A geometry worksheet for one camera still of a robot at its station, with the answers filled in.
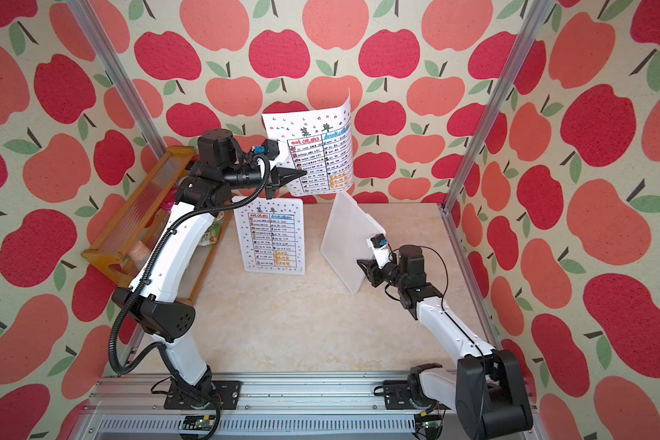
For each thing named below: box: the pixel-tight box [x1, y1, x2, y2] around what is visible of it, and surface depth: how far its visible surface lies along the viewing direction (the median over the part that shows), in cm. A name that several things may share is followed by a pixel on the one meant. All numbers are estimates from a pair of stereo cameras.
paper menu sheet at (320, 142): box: [261, 88, 355, 198], surface depth 57 cm
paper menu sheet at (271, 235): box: [232, 197, 306, 275], surface depth 93 cm
